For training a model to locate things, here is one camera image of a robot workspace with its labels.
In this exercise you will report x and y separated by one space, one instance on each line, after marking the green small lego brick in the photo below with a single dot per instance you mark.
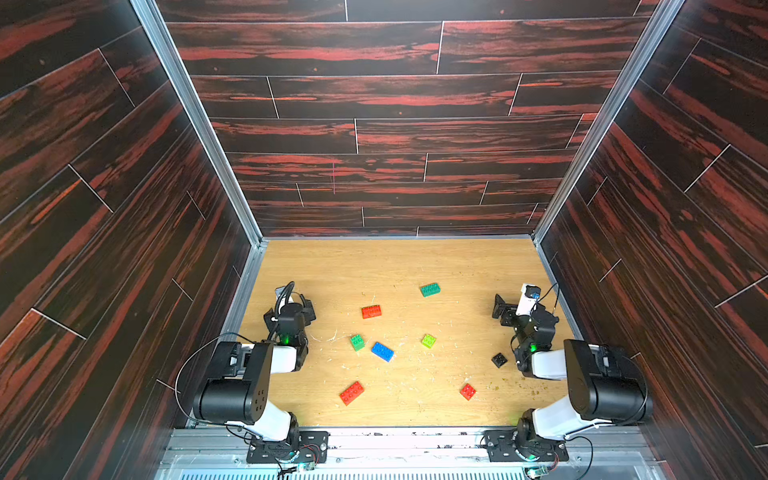
357 342

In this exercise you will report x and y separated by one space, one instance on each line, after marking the dark green lego brick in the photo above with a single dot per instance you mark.
430 289

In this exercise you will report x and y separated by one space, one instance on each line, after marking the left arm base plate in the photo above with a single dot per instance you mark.
300 447

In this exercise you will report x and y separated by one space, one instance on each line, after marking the red small lego brick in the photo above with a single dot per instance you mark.
468 391

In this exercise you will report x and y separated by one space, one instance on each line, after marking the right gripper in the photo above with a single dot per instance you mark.
512 310

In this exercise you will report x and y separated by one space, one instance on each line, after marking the lime green lego brick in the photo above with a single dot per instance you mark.
428 341

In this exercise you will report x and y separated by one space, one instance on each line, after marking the black small lego brick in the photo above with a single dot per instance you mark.
499 360

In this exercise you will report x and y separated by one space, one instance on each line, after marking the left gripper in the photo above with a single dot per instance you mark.
305 312

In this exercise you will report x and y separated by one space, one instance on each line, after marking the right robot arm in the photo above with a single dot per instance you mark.
604 386

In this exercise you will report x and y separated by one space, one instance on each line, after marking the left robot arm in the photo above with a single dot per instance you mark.
235 387

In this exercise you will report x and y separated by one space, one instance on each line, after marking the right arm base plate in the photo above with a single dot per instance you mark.
511 446

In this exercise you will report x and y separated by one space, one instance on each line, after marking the blue lego brick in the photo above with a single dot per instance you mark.
382 352

